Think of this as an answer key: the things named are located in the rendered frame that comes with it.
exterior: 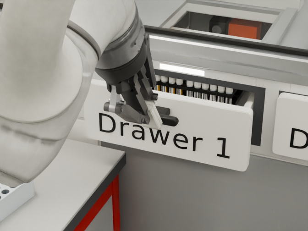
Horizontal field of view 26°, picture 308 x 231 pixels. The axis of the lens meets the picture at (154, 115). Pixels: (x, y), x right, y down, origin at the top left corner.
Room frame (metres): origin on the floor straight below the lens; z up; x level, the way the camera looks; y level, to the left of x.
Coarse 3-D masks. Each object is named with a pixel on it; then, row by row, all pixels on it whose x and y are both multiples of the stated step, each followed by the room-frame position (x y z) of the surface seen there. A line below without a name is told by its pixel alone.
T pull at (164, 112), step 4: (156, 108) 0.94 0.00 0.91; (160, 108) 0.94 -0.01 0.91; (164, 108) 0.94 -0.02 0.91; (168, 108) 0.94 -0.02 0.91; (160, 112) 0.92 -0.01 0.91; (164, 112) 0.92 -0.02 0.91; (168, 112) 0.93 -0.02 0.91; (160, 116) 0.91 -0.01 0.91; (164, 116) 0.91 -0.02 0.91; (168, 116) 0.91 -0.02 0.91; (172, 116) 0.91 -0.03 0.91; (164, 120) 0.91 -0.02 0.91; (168, 120) 0.90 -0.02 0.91; (172, 120) 0.90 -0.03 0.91; (176, 120) 0.90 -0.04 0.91; (164, 124) 0.91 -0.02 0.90; (168, 124) 0.90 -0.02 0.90; (172, 124) 0.90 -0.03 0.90; (176, 124) 0.90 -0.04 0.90
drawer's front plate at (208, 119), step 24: (96, 96) 0.99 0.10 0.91; (120, 96) 0.97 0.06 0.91; (168, 96) 0.95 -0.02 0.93; (96, 120) 0.99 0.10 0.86; (120, 120) 0.97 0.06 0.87; (192, 120) 0.93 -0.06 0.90; (216, 120) 0.91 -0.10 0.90; (240, 120) 0.90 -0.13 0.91; (120, 144) 0.97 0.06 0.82; (144, 144) 0.96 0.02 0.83; (168, 144) 0.94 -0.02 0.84; (192, 144) 0.93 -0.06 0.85; (216, 144) 0.91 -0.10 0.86; (240, 144) 0.90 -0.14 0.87; (240, 168) 0.89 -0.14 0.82
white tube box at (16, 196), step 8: (0, 184) 0.89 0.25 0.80; (24, 184) 0.89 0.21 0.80; (32, 184) 0.91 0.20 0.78; (0, 192) 0.87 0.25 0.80; (8, 192) 0.88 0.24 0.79; (16, 192) 0.87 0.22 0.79; (24, 192) 0.89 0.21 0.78; (32, 192) 0.90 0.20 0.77; (0, 200) 0.84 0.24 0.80; (8, 200) 0.86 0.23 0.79; (16, 200) 0.87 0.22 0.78; (24, 200) 0.89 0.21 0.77; (0, 208) 0.84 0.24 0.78; (8, 208) 0.86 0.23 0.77; (16, 208) 0.87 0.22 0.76; (0, 216) 0.84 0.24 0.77
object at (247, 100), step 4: (248, 92) 1.14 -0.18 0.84; (252, 92) 1.03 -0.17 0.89; (244, 96) 1.12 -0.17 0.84; (248, 96) 1.12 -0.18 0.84; (252, 96) 1.01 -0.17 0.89; (240, 100) 1.10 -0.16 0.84; (244, 100) 1.10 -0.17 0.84; (248, 100) 1.00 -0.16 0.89; (252, 100) 1.00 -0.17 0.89; (240, 104) 1.09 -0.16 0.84; (244, 104) 1.09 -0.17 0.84; (248, 104) 0.98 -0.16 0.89; (252, 104) 0.98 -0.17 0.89; (252, 108) 0.98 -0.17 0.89
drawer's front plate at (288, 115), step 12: (288, 96) 0.95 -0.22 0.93; (300, 96) 0.95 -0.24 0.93; (276, 108) 0.95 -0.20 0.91; (288, 108) 0.94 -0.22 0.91; (300, 108) 0.93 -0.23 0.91; (276, 120) 0.95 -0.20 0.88; (288, 120) 0.94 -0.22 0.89; (300, 120) 0.93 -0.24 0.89; (276, 132) 0.95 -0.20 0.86; (288, 132) 0.94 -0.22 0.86; (300, 132) 0.93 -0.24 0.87; (276, 144) 0.95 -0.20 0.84; (288, 144) 0.94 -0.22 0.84; (300, 144) 0.93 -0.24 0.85; (288, 156) 0.94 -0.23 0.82; (300, 156) 0.93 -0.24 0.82
